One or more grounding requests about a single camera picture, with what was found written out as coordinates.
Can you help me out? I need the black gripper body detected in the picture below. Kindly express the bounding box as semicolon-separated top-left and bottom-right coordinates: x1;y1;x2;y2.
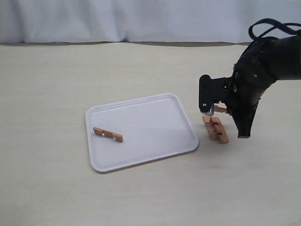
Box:
225;37;277;113

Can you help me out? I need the wooden notched piece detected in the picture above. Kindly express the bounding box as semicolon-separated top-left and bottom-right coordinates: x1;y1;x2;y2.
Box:
214;105;228;114
93;127;124;143
203;115;218;140
210;117;230;144

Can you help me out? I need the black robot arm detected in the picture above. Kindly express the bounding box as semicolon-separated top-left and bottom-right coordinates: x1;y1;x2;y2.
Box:
198;35;301;138

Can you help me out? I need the white plastic tray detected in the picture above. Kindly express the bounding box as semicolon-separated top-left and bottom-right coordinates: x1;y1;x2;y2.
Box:
85;93;199;173

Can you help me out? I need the white backdrop cloth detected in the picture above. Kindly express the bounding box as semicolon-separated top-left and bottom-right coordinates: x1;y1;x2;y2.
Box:
0;0;301;44

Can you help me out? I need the black cable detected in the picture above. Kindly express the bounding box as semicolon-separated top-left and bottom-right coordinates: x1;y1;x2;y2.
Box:
248;18;301;40

